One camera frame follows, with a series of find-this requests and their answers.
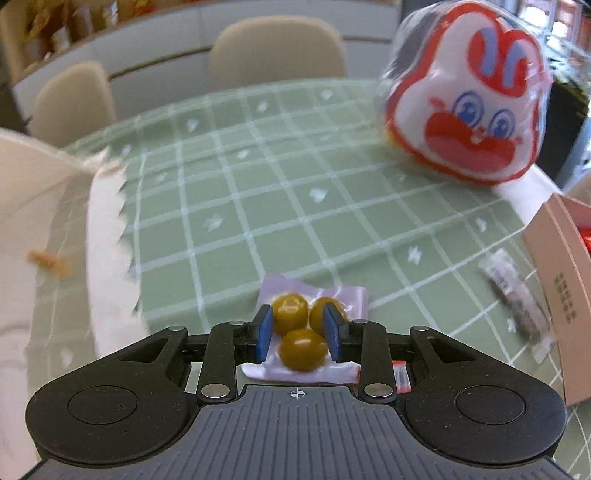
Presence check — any row of bottles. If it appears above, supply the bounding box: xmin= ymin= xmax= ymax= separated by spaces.
xmin=21 ymin=0 xmax=160 ymax=63

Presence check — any white paper bag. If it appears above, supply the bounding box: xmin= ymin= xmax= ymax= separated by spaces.
xmin=0 ymin=129 xmax=151 ymax=480

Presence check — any green checked tablecloth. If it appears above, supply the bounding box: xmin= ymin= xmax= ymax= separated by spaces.
xmin=58 ymin=76 xmax=591 ymax=480

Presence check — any green olive packet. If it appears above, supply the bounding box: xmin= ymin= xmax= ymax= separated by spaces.
xmin=242 ymin=274 xmax=370 ymax=386

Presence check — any rabbit face snack bag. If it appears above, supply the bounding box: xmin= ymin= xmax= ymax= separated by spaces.
xmin=379 ymin=0 xmax=553 ymax=186

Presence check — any red white snack packet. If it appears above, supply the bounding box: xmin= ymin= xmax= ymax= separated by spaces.
xmin=392 ymin=361 xmax=413 ymax=394

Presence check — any black furniture piece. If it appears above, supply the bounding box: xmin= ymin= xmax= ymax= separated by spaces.
xmin=549 ymin=78 xmax=591 ymax=185

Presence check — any clear plastic wrapper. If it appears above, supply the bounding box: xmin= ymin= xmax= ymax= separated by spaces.
xmin=478 ymin=249 xmax=557 ymax=365

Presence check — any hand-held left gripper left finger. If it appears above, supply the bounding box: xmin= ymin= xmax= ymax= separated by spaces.
xmin=115 ymin=305 xmax=274 ymax=401

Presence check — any grey sideboard cabinet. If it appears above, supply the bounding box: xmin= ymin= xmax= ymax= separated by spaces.
xmin=11 ymin=0 xmax=403 ymax=121

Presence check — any beige chair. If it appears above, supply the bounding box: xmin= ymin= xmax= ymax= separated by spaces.
xmin=207 ymin=20 xmax=348 ymax=89
xmin=28 ymin=61 xmax=117 ymax=149

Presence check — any pink cardboard box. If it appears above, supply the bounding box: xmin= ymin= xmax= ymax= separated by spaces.
xmin=522 ymin=193 xmax=591 ymax=407

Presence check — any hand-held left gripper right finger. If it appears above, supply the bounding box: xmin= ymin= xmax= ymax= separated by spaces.
xmin=322 ymin=305 xmax=477 ymax=401

